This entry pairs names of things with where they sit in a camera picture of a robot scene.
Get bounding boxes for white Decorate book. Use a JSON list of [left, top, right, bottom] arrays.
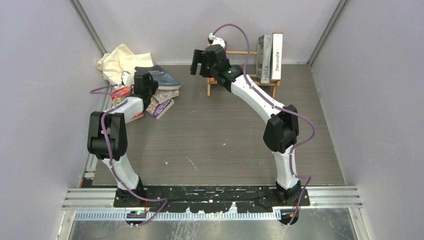
[[270, 32, 283, 82]]

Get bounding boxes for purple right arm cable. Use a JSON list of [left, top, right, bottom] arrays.
[[211, 23, 317, 227]]

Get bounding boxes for red treehouse book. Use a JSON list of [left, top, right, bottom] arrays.
[[111, 86, 144, 123]]

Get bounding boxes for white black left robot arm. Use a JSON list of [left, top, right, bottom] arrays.
[[87, 71, 159, 207]]

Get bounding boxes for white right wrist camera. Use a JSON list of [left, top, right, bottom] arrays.
[[207, 33, 227, 50]]

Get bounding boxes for grey ianra book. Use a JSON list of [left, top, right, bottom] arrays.
[[255, 34, 273, 84]]

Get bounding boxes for dark blue book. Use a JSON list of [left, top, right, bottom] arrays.
[[134, 65, 181, 90]]

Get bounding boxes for purple yellow treehouse book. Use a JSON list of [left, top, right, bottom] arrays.
[[145, 97, 175, 119]]

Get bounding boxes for cream cloth bag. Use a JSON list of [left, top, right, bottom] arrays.
[[96, 43, 154, 85]]

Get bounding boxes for black mounting base plate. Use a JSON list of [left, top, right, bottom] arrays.
[[113, 185, 310, 224]]

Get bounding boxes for floral white book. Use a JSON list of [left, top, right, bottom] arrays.
[[153, 89, 180, 104]]

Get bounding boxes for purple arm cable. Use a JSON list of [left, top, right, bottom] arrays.
[[211, 23, 317, 227], [89, 85, 169, 227]]

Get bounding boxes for wooden book rack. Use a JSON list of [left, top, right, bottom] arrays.
[[224, 41, 284, 98]]

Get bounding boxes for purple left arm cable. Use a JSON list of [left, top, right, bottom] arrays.
[[89, 85, 169, 227]]

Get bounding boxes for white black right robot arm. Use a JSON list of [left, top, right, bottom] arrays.
[[190, 44, 302, 206]]

